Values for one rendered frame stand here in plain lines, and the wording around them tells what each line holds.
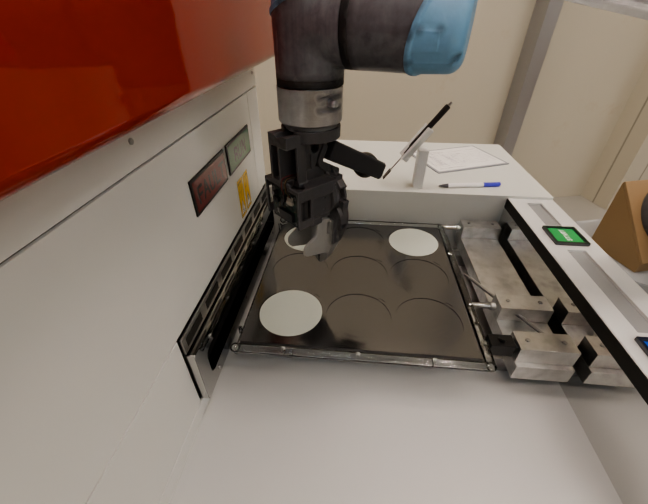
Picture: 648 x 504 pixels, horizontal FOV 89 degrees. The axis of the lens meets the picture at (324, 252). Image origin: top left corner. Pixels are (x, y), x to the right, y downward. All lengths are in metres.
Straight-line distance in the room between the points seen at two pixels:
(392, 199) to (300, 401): 0.46
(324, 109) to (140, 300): 0.27
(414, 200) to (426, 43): 0.48
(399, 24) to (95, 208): 0.29
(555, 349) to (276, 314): 0.40
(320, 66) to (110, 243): 0.25
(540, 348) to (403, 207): 0.39
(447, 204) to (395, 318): 0.35
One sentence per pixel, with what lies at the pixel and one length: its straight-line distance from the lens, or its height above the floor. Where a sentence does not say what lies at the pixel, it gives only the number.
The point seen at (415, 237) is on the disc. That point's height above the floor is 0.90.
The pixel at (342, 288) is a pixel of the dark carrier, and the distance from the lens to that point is 0.58.
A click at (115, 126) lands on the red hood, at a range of 0.25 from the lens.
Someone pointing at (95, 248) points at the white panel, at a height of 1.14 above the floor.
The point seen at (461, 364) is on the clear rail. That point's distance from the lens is 0.51.
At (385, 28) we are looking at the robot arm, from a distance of 0.35.
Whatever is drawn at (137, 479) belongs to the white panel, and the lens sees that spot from 0.43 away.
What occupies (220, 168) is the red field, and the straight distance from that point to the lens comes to 0.52.
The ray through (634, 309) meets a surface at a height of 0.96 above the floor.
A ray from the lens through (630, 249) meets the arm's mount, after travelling 1.00.
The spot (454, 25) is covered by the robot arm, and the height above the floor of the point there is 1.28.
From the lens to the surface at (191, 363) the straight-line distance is 0.47.
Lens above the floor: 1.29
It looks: 36 degrees down
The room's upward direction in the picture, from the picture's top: straight up
